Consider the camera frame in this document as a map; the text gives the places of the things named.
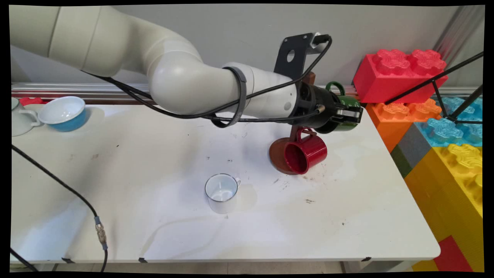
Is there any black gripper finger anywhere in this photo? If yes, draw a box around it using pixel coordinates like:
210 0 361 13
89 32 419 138
335 107 364 125

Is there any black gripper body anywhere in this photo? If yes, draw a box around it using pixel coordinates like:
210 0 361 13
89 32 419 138
295 82 342 130

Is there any green enamel mug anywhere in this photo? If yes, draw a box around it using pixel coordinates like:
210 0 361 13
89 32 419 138
316 81 362 134

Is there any giant orange toy brick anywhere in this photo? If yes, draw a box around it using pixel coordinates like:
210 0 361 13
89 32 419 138
366 100 442 153

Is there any red enamel mug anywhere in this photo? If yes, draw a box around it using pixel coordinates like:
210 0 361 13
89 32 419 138
284 127 328 175

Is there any giant red toy brick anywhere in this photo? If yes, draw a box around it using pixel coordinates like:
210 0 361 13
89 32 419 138
353 50 448 105

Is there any brown wooden mug tree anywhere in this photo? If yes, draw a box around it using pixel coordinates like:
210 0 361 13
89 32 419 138
269 71 318 175

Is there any giant grey toy brick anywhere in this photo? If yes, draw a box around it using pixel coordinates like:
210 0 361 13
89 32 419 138
397 124 433 169

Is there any black tripod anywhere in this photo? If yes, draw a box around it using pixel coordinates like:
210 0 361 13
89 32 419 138
385 52 484 126

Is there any giant blue toy brick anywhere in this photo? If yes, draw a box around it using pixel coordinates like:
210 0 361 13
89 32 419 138
415 97 483 148

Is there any giant yellow toy brick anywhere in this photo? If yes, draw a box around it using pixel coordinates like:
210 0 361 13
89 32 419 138
404 144 484 273

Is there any white enamel mug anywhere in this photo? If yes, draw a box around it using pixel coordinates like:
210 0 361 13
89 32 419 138
205 173 242 214

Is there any flat red toy brick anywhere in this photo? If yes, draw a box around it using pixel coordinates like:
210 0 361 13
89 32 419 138
433 236 473 272

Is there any blue enamel bowl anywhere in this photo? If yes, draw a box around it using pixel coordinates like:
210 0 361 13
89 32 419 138
37 96 87 132

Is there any white enamel cup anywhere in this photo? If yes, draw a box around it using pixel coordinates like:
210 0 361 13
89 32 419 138
12 97 41 137

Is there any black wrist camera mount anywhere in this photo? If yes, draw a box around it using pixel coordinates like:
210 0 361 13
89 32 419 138
273 33 332 81

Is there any black camera cable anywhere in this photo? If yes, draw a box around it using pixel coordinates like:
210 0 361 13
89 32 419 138
81 35 333 124

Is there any grey velcro strap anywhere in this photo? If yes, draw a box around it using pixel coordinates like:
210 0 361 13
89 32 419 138
211 66 247 129

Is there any aluminium post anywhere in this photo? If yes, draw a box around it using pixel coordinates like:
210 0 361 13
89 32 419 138
432 5 485 64

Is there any aluminium rail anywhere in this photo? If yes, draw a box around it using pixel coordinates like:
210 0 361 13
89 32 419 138
12 81 483 105

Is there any black cable with metal connector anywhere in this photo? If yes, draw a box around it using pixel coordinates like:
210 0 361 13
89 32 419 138
12 145 108 273

